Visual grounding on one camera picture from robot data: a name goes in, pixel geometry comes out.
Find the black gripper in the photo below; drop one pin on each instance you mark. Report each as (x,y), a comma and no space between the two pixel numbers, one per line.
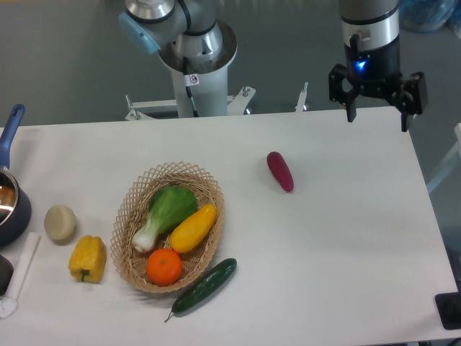
(375,72)

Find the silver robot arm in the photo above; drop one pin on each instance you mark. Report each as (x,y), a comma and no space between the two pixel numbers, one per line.
(371,35)

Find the robot base column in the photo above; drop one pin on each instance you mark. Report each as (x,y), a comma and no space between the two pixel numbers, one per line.
(192,43)

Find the yellow mango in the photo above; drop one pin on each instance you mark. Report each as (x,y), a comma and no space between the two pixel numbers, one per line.
(188,234)

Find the woven wicker basket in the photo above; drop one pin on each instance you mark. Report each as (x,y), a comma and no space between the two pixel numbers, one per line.
(131,264)

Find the blue plastic bag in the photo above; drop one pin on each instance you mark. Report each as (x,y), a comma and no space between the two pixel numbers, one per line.
(425,16)

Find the purple sweet potato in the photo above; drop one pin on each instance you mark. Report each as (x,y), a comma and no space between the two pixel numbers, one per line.
(280,171)

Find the black device at table edge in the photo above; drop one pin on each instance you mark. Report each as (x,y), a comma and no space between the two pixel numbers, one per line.
(448,306)

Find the green bok choy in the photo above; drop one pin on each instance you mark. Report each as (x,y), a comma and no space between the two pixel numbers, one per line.
(169,207)

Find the green cucumber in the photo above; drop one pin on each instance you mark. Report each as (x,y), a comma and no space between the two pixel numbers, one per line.
(204,287)

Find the orange fruit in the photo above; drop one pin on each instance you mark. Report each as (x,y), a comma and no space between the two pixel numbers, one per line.
(164,267)

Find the yellow bell pepper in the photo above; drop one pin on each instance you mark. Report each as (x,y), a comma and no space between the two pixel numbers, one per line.
(88,259)

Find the beige round potato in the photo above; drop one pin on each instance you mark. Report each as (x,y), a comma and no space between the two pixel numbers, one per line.
(60,223)

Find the blue saucepan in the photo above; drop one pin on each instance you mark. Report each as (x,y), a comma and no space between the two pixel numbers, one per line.
(16,209)

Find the dark object left edge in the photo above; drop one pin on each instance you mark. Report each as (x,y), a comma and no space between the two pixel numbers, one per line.
(6,273)

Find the white frame right edge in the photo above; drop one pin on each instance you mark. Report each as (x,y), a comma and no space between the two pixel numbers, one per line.
(446,165)

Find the white metal mounting frame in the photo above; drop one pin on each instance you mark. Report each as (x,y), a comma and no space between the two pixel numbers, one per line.
(237,105)

